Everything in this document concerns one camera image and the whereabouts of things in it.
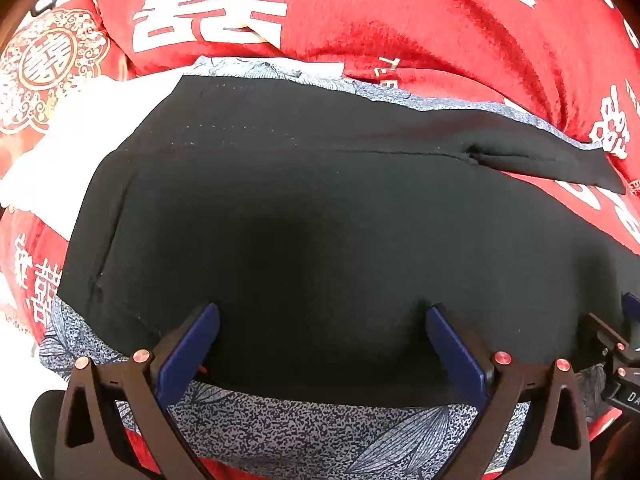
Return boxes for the white pillow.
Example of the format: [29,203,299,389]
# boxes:
[0,72,193,241]

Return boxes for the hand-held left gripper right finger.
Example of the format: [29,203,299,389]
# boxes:
[425,304,594,480]

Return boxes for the black pants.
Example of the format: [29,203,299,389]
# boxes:
[59,74,640,408]

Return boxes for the red gold embroidered pillow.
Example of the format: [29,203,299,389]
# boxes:
[0,6,112,136]

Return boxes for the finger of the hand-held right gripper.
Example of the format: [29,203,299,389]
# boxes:
[581,291,640,363]

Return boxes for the red printed blanket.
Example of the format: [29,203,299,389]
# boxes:
[0,0,640,480]

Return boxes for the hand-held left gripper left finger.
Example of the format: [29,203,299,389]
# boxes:
[54,302,221,480]

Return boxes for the blue white patterned sheet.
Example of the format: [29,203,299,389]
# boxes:
[37,56,612,479]

